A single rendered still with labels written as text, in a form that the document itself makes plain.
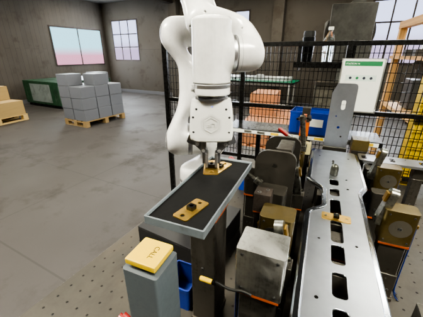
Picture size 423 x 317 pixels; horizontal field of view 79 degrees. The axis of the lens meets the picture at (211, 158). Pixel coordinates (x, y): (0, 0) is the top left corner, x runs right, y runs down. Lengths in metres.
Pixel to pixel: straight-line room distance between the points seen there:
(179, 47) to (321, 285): 0.82
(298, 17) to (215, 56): 7.77
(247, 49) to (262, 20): 7.98
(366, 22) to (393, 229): 6.05
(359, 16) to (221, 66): 6.28
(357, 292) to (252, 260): 0.25
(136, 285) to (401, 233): 0.78
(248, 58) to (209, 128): 0.17
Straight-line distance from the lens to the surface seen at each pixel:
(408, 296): 1.21
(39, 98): 9.38
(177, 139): 0.93
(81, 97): 6.06
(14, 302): 2.27
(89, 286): 1.12
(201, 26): 0.56
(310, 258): 0.74
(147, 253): 0.48
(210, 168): 0.64
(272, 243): 0.58
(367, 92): 1.81
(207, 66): 0.56
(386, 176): 1.28
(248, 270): 0.58
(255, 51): 0.58
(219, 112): 0.58
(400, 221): 0.97
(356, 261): 0.77
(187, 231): 0.52
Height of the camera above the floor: 1.48
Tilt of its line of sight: 22 degrees down
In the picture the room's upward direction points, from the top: straight up
